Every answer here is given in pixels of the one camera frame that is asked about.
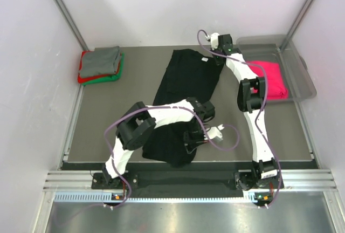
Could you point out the folded red t shirt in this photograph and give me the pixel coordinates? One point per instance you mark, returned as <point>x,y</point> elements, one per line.
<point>82,78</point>

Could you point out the right aluminium frame post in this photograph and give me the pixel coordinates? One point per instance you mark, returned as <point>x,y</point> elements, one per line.
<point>296,23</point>

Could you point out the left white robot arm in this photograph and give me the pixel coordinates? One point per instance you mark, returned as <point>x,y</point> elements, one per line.
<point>134,129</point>

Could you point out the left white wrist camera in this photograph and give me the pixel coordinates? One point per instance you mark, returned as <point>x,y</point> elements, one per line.
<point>215,133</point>

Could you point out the folded grey t shirt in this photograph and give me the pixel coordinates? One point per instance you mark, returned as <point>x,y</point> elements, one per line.
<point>103,61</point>

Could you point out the black t shirt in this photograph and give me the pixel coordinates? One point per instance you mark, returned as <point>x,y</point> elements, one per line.
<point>187,75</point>

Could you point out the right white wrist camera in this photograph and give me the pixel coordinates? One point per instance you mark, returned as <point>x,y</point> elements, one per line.
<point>213,40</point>

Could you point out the pink t shirt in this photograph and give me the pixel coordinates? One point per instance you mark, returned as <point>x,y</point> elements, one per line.
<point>276,86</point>

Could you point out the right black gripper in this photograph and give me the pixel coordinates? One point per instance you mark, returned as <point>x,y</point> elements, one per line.
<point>218,62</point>

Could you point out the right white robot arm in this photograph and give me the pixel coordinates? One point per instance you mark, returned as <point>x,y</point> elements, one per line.
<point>251,101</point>

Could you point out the folded green t shirt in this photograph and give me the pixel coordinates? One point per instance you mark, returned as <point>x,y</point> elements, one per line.
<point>118,74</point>

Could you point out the left aluminium frame post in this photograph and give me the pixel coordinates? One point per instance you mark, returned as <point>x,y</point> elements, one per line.
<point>71,23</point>

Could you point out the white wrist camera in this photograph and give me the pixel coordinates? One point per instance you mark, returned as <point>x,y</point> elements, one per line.
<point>215,133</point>
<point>213,40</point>

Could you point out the aluminium frame post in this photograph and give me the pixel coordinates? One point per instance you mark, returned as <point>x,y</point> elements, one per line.
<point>296,23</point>
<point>71,23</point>

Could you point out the aluminium rail frame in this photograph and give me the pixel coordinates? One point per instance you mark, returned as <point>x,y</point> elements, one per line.
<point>75,186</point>

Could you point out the clear plastic bin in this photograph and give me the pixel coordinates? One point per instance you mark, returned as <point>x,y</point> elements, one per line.
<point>292,66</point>

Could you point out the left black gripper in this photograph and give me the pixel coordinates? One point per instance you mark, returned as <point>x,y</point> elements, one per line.
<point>190,144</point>

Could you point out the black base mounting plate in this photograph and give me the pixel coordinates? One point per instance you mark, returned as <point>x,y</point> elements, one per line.
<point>179,183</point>

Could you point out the slotted cable duct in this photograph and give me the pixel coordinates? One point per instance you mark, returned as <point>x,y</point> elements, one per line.
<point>151,197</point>

